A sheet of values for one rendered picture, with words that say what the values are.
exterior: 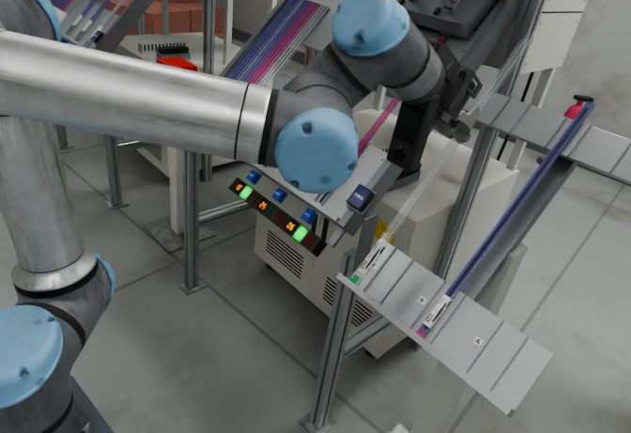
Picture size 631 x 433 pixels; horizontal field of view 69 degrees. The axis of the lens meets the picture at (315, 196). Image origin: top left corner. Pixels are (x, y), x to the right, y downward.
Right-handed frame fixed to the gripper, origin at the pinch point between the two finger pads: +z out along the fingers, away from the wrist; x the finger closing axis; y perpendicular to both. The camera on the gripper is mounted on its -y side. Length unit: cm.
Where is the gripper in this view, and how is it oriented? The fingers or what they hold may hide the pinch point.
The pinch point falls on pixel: (455, 138)
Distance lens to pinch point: 80.5
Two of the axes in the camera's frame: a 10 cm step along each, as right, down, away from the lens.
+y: 4.9, -8.6, -1.1
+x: -6.6, -4.5, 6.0
